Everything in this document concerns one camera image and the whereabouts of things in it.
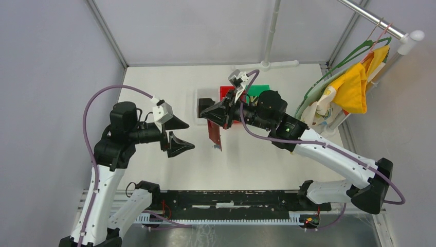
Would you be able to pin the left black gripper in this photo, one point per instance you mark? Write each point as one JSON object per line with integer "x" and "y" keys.
{"x": 176, "y": 146}

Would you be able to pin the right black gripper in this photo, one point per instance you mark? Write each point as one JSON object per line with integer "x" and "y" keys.
{"x": 216, "y": 113}

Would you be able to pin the red leather card holder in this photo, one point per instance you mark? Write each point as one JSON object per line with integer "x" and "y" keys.
{"x": 214, "y": 135}

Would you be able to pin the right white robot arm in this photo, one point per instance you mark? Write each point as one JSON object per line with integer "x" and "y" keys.
{"x": 365, "y": 182}

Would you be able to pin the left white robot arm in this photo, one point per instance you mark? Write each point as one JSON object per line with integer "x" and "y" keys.
{"x": 96, "y": 225}

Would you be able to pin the clear plastic bin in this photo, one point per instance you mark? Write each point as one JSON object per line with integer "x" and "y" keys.
{"x": 213, "y": 93}

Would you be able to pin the black object in clear bin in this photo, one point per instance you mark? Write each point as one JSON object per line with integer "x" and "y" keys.
{"x": 204, "y": 103}

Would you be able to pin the red plastic bin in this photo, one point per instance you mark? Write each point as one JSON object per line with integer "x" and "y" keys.
{"x": 224, "y": 91}

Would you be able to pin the green plastic bin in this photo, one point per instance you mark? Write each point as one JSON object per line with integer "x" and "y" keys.
{"x": 254, "y": 93}

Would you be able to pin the white stand base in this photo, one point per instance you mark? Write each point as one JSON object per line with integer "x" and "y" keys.
{"x": 266, "y": 63}

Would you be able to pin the green clothes hanger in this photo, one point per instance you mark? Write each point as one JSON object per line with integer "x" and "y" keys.
{"x": 359, "y": 50}

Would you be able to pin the patterned white cloth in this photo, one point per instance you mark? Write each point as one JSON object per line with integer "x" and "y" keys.
{"x": 318, "y": 110}

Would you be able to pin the yellow cloth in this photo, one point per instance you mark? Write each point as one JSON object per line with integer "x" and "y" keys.
{"x": 351, "y": 86}

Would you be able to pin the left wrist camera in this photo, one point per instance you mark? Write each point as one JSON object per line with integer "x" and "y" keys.
{"x": 162, "y": 113}

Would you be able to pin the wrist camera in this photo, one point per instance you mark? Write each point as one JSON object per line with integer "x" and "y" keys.
{"x": 162, "y": 113}
{"x": 239, "y": 80}

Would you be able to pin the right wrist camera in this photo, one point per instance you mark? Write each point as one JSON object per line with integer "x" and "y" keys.
{"x": 239, "y": 80}

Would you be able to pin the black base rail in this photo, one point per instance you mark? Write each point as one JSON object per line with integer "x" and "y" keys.
{"x": 233, "y": 205}

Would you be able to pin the white cable duct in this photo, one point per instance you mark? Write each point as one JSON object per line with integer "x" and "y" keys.
{"x": 291, "y": 219}

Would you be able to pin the metal clothes rail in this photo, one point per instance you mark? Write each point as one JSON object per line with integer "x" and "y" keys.
{"x": 408, "y": 41}

